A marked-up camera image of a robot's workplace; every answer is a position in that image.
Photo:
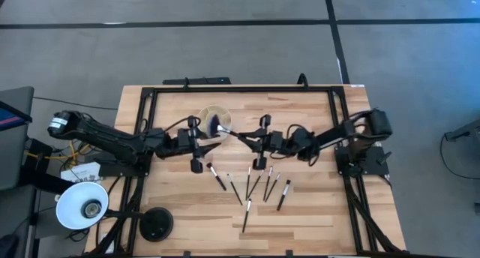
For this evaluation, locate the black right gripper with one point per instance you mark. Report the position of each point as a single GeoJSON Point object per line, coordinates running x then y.
{"type": "Point", "coordinates": [273, 141]}

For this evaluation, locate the white lamp shade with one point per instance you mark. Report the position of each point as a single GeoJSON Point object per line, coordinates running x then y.
{"type": "Point", "coordinates": [71, 205]}

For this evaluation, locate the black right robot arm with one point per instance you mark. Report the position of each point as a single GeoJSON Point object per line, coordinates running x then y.
{"type": "Point", "coordinates": [337, 136]}

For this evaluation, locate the white paper sheet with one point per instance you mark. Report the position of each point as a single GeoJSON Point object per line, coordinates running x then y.
{"type": "Point", "coordinates": [80, 172]}

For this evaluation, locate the wide-ferrule makeup brush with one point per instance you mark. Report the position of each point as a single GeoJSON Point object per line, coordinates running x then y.
{"type": "Point", "coordinates": [283, 195]}

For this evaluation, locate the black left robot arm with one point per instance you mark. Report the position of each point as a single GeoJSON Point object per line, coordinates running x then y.
{"type": "Point", "coordinates": [112, 141]}

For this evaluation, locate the black bracket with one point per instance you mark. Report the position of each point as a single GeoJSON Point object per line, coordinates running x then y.
{"type": "Point", "coordinates": [289, 254]}
{"type": "Point", "coordinates": [186, 254]}

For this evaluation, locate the black aluminium table frame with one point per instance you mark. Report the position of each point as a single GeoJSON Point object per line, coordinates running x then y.
{"type": "Point", "coordinates": [243, 89]}

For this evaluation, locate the black power strip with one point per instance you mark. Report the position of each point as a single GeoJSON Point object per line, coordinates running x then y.
{"type": "Point", "coordinates": [202, 81]}

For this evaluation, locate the black arched clamp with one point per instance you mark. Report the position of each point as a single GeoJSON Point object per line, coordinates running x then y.
{"type": "Point", "coordinates": [302, 75]}

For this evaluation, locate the black round lamp base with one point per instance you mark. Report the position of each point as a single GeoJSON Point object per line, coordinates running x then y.
{"type": "Point", "coordinates": [156, 225]}

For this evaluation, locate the fan makeup brush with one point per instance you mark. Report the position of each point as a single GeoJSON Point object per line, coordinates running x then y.
{"type": "Point", "coordinates": [213, 126]}

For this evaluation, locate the dark monitor screen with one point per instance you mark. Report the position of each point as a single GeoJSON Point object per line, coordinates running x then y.
{"type": "Point", "coordinates": [9, 119]}

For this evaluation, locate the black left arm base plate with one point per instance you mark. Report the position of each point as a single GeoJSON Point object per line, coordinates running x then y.
{"type": "Point", "coordinates": [112, 170]}

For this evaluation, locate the fluffy round-head makeup brush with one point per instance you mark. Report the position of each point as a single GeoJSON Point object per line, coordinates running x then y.
{"type": "Point", "coordinates": [216, 176]}

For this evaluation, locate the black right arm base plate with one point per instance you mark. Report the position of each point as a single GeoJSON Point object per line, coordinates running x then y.
{"type": "Point", "coordinates": [375, 160]}

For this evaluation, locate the black stand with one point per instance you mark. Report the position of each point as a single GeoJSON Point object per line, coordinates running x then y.
{"type": "Point", "coordinates": [37, 175]}

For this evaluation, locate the white round brush holder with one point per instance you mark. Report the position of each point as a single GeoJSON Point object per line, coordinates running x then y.
{"type": "Point", "coordinates": [221, 113]}

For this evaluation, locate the tapered-head makeup brush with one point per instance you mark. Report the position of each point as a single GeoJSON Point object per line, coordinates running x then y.
{"type": "Point", "coordinates": [246, 215]}

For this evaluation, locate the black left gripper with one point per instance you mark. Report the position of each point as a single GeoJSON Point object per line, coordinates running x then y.
{"type": "Point", "coordinates": [189, 143]}

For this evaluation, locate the grey metal stand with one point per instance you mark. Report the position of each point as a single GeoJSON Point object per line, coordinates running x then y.
{"type": "Point", "coordinates": [465, 131]}

